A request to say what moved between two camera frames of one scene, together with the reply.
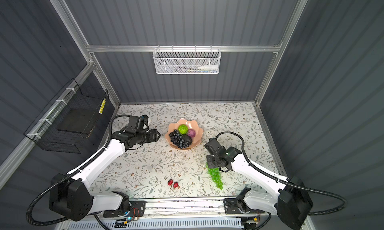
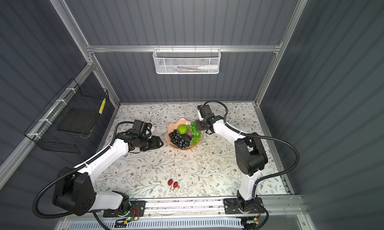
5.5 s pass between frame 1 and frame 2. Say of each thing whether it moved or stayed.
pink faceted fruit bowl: stayed
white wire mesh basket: stayed
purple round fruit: moved
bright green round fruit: stayed
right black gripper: moved
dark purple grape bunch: stayed
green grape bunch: moved
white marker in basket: stayed
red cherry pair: stayed
